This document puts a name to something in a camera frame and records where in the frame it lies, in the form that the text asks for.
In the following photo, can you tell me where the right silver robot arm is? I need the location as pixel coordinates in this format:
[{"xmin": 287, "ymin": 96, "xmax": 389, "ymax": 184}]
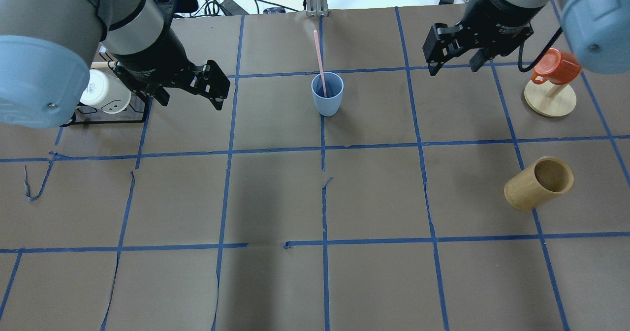
[{"xmin": 422, "ymin": 0, "xmax": 630, "ymax": 76}]

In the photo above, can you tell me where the wooden mug tree stand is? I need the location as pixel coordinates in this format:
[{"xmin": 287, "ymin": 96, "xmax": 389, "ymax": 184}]
[{"xmin": 524, "ymin": 81, "xmax": 577, "ymax": 118}]

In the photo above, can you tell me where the black wire mug rack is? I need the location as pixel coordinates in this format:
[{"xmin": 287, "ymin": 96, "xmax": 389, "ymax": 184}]
[{"xmin": 61, "ymin": 46, "xmax": 149, "ymax": 127}]

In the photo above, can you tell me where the white mug far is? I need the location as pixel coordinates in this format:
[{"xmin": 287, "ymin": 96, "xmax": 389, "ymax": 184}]
[{"xmin": 80, "ymin": 69, "xmax": 132, "ymax": 114}]

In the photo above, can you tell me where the orange mug on tree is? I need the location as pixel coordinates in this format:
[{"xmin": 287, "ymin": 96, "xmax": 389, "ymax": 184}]
[{"xmin": 531, "ymin": 47, "xmax": 581, "ymax": 86}]

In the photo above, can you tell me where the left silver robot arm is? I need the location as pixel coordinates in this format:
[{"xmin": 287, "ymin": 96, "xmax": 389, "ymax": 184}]
[{"xmin": 0, "ymin": 0, "xmax": 230, "ymax": 128}]

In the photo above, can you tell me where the light blue plastic cup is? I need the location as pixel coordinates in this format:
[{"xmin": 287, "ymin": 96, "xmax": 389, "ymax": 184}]
[{"xmin": 311, "ymin": 72, "xmax": 344, "ymax": 117}]

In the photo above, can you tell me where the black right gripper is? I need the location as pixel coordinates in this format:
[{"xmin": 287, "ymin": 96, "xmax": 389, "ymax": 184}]
[{"xmin": 422, "ymin": 0, "xmax": 534, "ymax": 76}]

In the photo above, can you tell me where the bamboo cylinder holder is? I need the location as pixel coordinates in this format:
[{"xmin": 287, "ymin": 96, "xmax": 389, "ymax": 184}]
[{"xmin": 504, "ymin": 156, "xmax": 575, "ymax": 211}]

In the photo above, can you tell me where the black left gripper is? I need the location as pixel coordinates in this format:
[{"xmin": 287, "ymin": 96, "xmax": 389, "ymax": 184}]
[{"xmin": 114, "ymin": 31, "xmax": 230, "ymax": 111}]

